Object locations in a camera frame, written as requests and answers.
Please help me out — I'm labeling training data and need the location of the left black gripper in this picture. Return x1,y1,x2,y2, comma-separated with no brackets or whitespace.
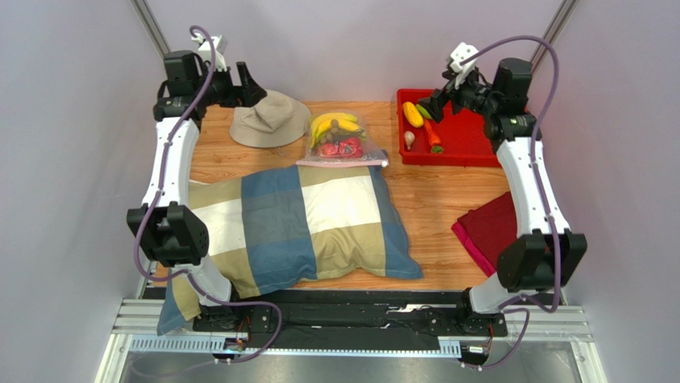
195,63,268,109

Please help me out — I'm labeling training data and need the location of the yellow banana bunch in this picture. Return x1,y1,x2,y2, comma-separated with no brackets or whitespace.
308,112,367,149

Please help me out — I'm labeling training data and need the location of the clear zip top bag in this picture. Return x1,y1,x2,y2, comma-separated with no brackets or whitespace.
296,111,389,168

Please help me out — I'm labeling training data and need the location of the brown longan cluster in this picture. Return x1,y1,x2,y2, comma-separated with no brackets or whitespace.
314,119,367,144

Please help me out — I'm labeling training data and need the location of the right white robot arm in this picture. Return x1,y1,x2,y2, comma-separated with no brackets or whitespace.
417,53,587,334

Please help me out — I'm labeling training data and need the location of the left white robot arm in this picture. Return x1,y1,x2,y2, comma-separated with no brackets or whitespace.
126,50,267,321

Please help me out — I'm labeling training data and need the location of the red plastic tray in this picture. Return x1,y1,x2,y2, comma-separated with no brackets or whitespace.
396,89,500,168

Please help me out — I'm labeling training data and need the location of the green pear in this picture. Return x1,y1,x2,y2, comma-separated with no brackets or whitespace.
416,105,433,120

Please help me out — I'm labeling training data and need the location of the orange carrot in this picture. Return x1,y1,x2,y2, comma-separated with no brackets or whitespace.
423,120,444,154

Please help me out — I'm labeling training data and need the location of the beige bucket hat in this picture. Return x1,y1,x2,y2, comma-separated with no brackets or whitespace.
229,89,311,148

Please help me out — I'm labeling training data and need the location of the yellow corn cob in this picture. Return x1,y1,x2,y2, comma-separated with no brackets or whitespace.
401,101,425,128

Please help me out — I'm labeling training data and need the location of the garlic bulb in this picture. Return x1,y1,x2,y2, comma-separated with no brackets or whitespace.
403,131,416,151

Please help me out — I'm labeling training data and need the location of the folded red cloth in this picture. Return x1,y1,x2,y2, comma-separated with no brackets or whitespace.
451,191,517,277

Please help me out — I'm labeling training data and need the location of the plaid pillow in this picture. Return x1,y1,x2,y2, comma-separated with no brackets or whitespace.
156,166,423,335

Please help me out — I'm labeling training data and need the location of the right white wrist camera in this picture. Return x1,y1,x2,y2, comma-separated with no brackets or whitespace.
443,42,478,89

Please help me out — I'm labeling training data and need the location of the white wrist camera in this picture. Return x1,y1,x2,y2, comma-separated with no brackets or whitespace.
443,42,478,89
191,34,229,72

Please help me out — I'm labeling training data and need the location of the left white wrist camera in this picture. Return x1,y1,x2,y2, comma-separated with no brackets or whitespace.
191,34,229,72

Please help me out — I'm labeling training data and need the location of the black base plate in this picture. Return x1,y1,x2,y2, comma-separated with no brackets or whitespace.
140,286,564,352

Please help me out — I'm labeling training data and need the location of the aluminium frame rail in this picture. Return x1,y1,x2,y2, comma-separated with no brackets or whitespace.
96,290,607,382

